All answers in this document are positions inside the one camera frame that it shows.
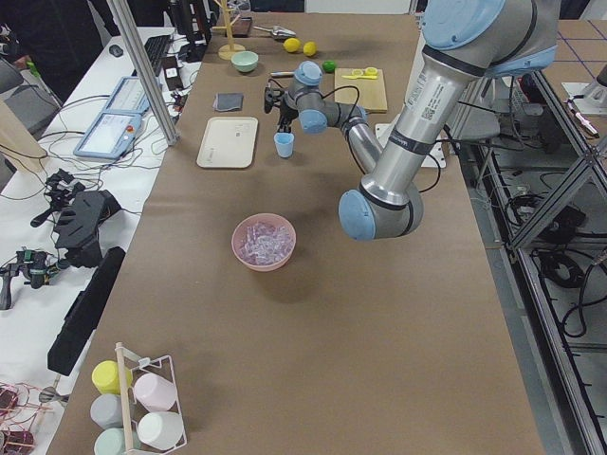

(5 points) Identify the dark brown box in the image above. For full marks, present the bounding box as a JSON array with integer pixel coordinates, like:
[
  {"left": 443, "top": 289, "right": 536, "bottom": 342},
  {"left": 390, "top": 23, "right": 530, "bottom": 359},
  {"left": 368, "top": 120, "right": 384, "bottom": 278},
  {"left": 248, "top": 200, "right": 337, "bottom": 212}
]
[{"left": 232, "top": 17, "right": 253, "bottom": 38}]

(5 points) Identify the yellow cup in rack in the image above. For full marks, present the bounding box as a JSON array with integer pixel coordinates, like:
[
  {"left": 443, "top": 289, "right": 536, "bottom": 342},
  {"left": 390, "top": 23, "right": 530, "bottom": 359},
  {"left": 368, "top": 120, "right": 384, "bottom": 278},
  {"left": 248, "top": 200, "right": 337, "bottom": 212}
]
[{"left": 91, "top": 360, "right": 120, "bottom": 394}]

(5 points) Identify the mint green bowl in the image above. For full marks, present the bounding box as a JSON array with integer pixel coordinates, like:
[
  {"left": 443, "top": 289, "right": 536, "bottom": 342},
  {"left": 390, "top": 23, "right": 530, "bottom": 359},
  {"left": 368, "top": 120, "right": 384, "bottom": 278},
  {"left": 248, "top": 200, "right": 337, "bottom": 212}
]
[{"left": 230, "top": 50, "right": 259, "bottom": 74}]

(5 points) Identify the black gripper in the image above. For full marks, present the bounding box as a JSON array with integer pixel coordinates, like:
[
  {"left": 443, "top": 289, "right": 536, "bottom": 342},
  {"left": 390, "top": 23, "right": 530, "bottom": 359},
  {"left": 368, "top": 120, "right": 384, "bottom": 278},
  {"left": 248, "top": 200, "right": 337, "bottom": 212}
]
[{"left": 264, "top": 84, "right": 299, "bottom": 133}]

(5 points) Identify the black keyboard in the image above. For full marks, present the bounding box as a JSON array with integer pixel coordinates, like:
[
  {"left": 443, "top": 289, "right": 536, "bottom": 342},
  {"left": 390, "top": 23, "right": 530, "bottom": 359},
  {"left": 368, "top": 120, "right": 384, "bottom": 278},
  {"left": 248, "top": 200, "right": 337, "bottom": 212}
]
[{"left": 144, "top": 35, "right": 171, "bottom": 76}]

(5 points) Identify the pile of clear ice cubes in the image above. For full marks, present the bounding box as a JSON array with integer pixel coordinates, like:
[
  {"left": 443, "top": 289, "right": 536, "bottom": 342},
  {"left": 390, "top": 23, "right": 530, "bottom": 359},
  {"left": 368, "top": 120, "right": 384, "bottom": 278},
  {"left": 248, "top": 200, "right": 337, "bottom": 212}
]
[{"left": 239, "top": 222, "right": 294, "bottom": 265}]

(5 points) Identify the steel muddler black tip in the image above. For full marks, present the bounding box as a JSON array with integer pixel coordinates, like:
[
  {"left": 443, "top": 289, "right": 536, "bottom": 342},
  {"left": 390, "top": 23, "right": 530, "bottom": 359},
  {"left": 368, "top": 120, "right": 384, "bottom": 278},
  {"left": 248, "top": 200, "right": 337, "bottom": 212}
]
[{"left": 269, "top": 71, "right": 294, "bottom": 79}]

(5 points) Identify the yellow plastic knife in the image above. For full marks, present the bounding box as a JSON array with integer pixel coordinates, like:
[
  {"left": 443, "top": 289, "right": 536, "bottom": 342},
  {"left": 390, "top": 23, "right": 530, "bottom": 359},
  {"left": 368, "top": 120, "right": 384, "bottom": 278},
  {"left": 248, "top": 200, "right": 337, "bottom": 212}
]
[{"left": 341, "top": 73, "right": 378, "bottom": 80}]

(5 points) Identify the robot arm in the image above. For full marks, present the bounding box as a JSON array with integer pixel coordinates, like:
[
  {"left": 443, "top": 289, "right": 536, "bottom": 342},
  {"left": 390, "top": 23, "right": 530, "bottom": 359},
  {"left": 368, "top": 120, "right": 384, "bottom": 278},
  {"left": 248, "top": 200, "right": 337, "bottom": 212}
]
[{"left": 264, "top": 1, "right": 561, "bottom": 241}]

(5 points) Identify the wooden cutting board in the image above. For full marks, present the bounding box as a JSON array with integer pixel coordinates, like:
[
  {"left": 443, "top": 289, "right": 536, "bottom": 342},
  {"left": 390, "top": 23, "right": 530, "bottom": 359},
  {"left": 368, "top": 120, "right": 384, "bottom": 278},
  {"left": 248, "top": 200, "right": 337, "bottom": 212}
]
[{"left": 333, "top": 68, "right": 388, "bottom": 113}]

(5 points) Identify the yellow lemon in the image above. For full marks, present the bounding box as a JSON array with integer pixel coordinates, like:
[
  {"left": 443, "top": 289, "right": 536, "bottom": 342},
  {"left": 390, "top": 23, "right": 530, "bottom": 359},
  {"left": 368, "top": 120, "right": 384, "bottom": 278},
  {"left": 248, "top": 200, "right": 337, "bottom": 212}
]
[
  {"left": 283, "top": 38, "right": 302, "bottom": 53},
  {"left": 303, "top": 41, "right": 318, "bottom": 57}
]

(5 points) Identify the light blue plastic cup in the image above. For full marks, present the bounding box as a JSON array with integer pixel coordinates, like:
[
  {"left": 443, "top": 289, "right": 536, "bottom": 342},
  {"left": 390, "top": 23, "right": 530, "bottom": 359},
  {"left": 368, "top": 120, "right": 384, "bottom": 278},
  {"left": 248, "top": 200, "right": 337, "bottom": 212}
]
[{"left": 273, "top": 132, "right": 295, "bottom": 159}]

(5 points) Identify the mint cup in rack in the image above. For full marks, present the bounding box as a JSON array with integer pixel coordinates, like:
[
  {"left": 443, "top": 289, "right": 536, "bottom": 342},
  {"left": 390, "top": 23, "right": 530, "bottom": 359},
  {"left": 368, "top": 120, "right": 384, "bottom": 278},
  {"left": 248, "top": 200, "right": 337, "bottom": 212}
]
[{"left": 93, "top": 428, "right": 126, "bottom": 455}]

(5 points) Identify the black long bar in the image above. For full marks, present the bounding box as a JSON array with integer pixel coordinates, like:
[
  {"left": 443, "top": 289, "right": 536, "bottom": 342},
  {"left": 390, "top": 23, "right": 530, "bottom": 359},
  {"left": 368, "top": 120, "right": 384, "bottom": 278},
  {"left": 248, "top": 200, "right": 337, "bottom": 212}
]
[{"left": 46, "top": 246, "right": 125, "bottom": 376}]

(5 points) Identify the wooden mug tree stand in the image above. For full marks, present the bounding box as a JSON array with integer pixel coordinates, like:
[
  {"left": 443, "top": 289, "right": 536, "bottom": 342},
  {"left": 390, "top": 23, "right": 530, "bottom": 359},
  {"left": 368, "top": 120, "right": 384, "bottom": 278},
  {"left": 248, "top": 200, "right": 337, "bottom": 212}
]
[{"left": 212, "top": 0, "right": 246, "bottom": 61}]

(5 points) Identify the pink bowl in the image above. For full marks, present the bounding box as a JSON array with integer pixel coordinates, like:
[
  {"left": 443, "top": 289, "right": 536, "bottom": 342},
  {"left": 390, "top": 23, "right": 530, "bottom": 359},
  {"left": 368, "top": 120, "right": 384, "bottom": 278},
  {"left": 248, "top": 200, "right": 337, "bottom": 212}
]
[{"left": 231, "top": 213, "right": 297, "bottom": 272}]

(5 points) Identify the grey cup in rack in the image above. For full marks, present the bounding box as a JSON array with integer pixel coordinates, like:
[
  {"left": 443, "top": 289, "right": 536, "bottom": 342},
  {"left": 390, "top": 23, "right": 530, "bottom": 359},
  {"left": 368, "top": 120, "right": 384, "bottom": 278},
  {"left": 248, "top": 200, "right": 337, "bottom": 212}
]
[{"left": 89, "top": 393, "right": 123, "bottom": 429}]

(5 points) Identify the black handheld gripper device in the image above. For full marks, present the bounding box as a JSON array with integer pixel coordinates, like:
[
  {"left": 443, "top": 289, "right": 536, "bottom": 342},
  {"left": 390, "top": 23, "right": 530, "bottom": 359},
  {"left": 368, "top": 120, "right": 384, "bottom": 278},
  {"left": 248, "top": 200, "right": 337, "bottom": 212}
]
[{"left": 30, "top": 169, "right": 121, "bottom": 268}]

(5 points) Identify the lower yellow lemon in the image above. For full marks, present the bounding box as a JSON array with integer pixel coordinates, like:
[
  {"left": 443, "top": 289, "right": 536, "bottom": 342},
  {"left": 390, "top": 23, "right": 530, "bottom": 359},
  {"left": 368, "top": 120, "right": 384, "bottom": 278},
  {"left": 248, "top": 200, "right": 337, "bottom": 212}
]
[{"left": 303, "top": 41, "right": 318, "bottom": 57}]

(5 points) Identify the cream rabbit tray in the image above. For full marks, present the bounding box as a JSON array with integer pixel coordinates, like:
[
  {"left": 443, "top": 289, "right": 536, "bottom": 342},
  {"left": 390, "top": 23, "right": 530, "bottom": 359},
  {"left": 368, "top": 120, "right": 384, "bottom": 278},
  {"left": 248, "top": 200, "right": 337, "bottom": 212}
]
[{"left": 196, "top": 117, "right": 258, "bottom": 169}]

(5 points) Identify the white cup rack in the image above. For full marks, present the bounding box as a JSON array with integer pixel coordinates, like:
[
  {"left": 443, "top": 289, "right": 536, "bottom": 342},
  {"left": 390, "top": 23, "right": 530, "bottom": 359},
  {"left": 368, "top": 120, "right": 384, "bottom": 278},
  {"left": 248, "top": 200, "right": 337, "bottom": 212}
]
[{"left": 115, "top": 342, "right": 188, "bottom": 454}]

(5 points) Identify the steel ice scoop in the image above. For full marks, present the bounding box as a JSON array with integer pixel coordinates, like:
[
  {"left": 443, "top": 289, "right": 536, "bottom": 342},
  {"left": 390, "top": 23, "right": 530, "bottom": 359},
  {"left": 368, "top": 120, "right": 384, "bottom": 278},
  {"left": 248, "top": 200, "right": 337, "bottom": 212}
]
[{"left": 253, "top": 26, "right": 297, "bottom": 41}]

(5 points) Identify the teach pendant tablet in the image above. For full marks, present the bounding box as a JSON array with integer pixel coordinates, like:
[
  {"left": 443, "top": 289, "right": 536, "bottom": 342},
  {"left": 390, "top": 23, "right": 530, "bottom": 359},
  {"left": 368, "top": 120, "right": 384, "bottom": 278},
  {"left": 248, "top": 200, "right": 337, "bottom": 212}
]
[{"left": 74, "top": 112, "right": 142, "bottom": 160}]

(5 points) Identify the upper yellow lemon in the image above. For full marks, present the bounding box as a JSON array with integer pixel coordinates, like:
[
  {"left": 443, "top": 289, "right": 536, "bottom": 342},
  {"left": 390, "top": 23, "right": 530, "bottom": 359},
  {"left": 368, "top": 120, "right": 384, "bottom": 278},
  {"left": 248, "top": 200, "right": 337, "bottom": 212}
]
[{"left": 283, "top": 38, "right": 302, "bottom": 53}]

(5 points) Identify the green lime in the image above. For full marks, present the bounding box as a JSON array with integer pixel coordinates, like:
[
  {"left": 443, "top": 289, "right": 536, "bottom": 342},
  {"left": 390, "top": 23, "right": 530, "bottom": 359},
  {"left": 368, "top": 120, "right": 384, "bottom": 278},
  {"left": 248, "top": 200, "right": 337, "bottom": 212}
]
[{"left": 322, "top": 60, "right": 337, "bottom": 74}]

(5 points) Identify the aluminium frame post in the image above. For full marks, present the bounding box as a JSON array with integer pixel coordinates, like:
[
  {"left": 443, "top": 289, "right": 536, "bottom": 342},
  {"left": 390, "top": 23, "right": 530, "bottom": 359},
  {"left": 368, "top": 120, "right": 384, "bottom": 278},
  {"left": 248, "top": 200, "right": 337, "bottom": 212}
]
[{"left": 108, "top": 0, "right": 178, "bottom": 146}]

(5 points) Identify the grey folded cloth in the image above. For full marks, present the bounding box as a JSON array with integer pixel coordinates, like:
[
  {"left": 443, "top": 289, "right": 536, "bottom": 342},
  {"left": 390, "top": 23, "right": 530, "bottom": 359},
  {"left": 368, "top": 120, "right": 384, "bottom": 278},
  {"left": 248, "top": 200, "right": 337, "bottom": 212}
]
[{"left": 212, "top": 93, "right": 244, "bottom": 112}]

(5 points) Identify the pink cup in rack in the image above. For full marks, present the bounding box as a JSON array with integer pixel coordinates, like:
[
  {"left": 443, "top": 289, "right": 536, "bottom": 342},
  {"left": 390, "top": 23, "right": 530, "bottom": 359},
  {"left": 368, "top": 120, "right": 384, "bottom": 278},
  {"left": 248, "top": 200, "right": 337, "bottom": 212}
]
[{"left": 133, "top": 373, "right": 177, "bottom": 412}]

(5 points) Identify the white cup in rack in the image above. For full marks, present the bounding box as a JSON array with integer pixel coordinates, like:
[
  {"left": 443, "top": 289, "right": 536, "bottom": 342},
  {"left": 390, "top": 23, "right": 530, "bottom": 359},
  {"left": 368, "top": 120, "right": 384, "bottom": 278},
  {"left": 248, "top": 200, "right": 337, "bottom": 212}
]
[{"left": 138, "top": 411, "right": 184, "bottom": 450}]

